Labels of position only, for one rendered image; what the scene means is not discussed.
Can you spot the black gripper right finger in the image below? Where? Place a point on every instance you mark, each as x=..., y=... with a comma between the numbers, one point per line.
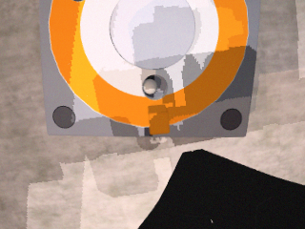
x=241, y=197

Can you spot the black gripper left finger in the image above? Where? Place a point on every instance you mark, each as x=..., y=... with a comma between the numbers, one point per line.
x=184, y=204

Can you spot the orange round plate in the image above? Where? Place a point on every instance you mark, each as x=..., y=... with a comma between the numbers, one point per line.
x=86, y=57

